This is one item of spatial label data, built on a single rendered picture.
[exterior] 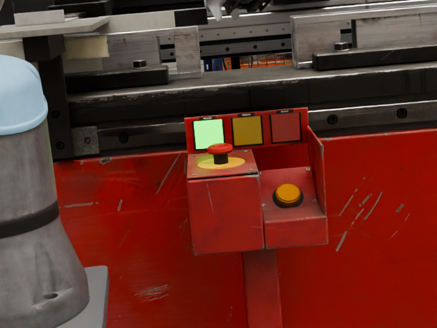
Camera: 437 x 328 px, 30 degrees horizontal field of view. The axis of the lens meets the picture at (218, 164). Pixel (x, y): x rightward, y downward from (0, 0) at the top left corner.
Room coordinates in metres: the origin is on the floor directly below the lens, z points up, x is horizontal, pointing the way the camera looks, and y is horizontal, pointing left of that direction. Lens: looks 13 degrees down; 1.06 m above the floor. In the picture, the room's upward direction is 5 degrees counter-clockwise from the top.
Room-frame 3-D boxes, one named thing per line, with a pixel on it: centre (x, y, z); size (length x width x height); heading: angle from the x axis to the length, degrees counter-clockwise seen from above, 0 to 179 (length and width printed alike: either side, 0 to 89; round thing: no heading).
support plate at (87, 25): (1.38, 0.27, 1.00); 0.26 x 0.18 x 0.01; 0
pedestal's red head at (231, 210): (1.21, -0.05, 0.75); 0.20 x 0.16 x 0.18; 90
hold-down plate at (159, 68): (1.47, 0.23, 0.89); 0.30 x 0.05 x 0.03; 90
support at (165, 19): (1.52, 0.13, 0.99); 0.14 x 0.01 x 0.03; 90
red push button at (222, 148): (1.20, 0.00, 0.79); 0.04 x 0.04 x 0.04
